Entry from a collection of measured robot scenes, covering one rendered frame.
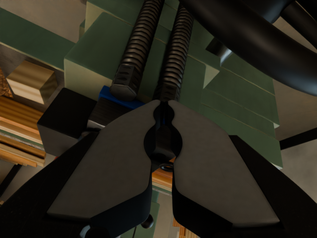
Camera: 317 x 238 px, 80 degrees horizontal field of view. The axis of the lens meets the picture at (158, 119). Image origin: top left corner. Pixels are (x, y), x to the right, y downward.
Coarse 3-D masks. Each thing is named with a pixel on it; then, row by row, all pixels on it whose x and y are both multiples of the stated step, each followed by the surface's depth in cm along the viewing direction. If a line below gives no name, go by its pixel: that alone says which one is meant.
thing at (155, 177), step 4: (152, 176) 33; (156, 176) 33; (160, 176) 34; (152, 180) 34; (156, 180) 34; (160, 180) 33; (164, 180) 34; (168, 180) 34; (164, 184) 35; (168, 184) 34
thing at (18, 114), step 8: (0, 96) 37; (0, 104) 36; (8, 104) 37; (16, 104) 37; (0, 112) 36; (8, 112) 36; (16, 112) 37; (24, 112) 37; (32, 112) 38; (40, 112) 38; (8, 120) 36; (16, 120) 36; (24, 120) 36; (32, 120) 37; (24, 128) 37; (32, 128) 36
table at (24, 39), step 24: (96, 0) 22; (0, 24) 27; (24, 24) 28; (0, 48) 26; (24, 48) 26; (48, 48) 28; (192, 48) 25; (216, 72) 25; (216, 120) 34; (264, 144) 36
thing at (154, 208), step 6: (156, 204) 34; (150, 210) 33; (156, 210) 34; (156, 216) 33; (156, 222) 33; (138, 228) 31; (150, 228) 32; (126, 234) 30; (132, 234) 31; (138, 234) 31; (144, 234) 31; (150, 234) 32
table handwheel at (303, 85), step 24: (192, 0) 13; (216, 0) 13; (240, 0) 13; (264, 0) 20; (288, 0) 20; (312, 0) 28; (216, 24) 13; (240, 24) 13; (264, 24) 13; (312, 24) 20; (216, 48) 27; (240, 48) 13; (264, 48) 13; (288, 48) 13; (264, 72) 14; (288, 72) 13; (312, 72) 13
